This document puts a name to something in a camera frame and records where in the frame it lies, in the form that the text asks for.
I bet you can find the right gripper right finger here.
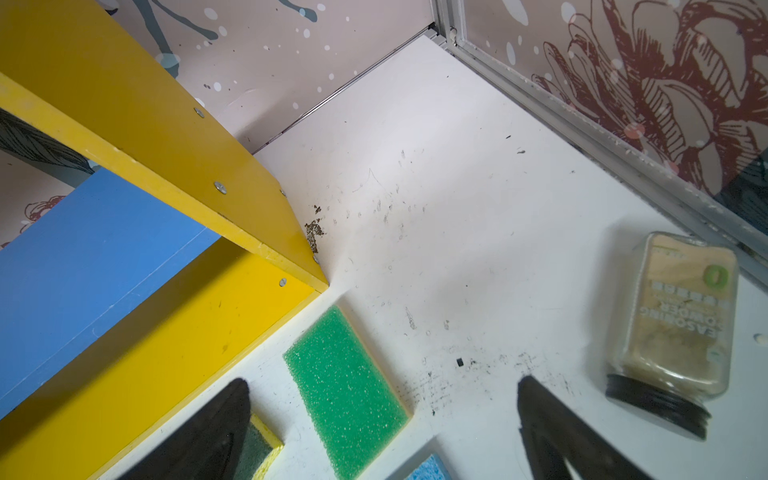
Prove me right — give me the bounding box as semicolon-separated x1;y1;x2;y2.
517;375;649;479

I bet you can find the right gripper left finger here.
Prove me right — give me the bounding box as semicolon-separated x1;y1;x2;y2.
122;378;251;479

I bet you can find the green yellow sponge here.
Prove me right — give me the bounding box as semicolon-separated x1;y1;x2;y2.
283;305;411;479

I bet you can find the blue lower shelf board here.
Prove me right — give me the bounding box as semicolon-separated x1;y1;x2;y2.
1;169;220;415

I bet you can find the dark green wavy sponge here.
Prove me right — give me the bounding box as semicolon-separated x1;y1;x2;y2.
234;414;284;480

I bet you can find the light blue sponge right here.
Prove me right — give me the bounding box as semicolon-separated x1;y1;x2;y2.
405;454;452;480

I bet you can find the seasoning jar right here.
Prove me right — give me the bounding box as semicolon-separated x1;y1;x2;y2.
605;231;739;440

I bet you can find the yellow shelf frame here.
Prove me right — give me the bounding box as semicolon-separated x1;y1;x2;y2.
1;1;327;479

